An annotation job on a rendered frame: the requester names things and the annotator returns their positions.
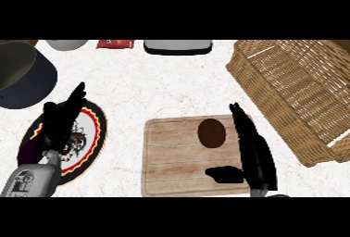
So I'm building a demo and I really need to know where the grey round bowl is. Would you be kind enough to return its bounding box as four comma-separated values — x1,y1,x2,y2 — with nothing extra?
44,39,89,52

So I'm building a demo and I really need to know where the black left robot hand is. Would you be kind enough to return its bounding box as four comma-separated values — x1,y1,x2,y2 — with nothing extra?
35,81,89,158

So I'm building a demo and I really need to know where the wooden cutting board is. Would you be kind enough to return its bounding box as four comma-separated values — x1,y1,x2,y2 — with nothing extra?
140,114,254,197

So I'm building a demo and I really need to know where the grey black appliance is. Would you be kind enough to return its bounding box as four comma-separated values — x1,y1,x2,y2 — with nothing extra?
142,39,214,56

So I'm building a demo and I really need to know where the brown wicker basket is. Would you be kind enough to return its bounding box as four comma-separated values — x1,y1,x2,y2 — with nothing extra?
226,39,350,168

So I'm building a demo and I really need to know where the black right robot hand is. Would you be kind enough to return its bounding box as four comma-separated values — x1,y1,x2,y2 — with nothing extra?
204,102,279,192

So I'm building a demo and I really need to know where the dark grey pot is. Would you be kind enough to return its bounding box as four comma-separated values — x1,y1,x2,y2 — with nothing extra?
0,41,59,110

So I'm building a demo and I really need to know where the brown chocolate cupcake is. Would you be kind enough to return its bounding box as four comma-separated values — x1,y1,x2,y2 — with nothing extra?
196,118,229,149

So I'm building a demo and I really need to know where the red packet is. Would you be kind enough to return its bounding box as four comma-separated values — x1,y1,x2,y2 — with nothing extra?
96,39,137,50

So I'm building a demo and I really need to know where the black patterned round plate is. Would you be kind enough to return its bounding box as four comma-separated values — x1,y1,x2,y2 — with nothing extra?
16,99,109,186

